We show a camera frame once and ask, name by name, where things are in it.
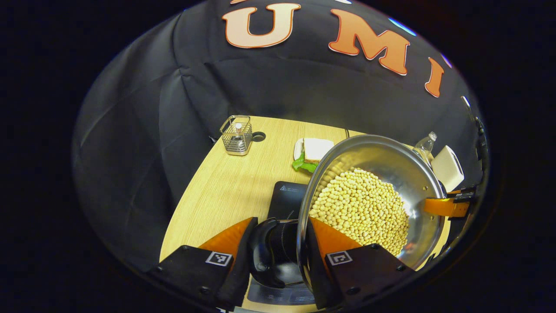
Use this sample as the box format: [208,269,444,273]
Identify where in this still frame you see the sandwich with lettuce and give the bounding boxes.
[292,138,335,173]

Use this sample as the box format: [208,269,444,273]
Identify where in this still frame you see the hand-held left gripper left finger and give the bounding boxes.
[148,216,259,313]

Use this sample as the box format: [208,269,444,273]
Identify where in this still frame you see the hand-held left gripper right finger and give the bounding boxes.
[304,216,418,310]

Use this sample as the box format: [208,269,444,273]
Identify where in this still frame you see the pile of yellow soybeans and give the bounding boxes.
[309,167,410,257]

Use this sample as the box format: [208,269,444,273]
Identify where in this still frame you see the metal wire basket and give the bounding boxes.
[220,115,253,156]

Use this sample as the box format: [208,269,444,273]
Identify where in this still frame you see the stainless steel pot black handles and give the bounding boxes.
[248,134,448,292]

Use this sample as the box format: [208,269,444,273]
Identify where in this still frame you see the clear plastic water bottle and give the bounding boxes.
[413,131,438,166]

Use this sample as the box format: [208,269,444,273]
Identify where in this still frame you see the white rounded container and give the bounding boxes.
[431,146,464,192]

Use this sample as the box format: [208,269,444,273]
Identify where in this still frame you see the black induction cooktop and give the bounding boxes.
[248,180,318,305]

